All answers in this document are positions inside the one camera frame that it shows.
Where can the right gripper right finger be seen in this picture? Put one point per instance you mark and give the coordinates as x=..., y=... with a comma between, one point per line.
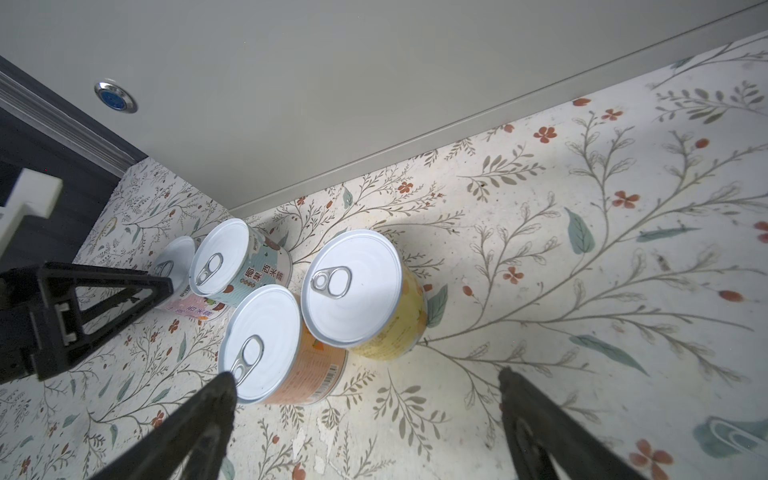
x=541, y=436

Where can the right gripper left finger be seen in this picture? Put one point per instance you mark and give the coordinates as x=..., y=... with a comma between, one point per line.
x=194, y=438

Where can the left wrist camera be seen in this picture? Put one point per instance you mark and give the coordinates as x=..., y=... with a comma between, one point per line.
x=33, y=194

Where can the yellow label ring-pull can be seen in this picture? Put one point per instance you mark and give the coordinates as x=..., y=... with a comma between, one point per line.
x=358, y=295

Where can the salmon label can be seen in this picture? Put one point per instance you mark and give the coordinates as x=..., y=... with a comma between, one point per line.
x=272, y=354

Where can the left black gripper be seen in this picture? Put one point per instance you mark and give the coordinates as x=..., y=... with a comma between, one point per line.
x=78, y=310

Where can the pink label can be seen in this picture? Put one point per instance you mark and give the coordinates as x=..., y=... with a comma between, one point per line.
x=175, y=263

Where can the teal label can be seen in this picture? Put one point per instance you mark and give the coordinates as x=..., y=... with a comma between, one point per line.
x=234, y=260

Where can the beige metal cabinet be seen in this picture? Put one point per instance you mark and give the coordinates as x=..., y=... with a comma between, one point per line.
x=258, y=102

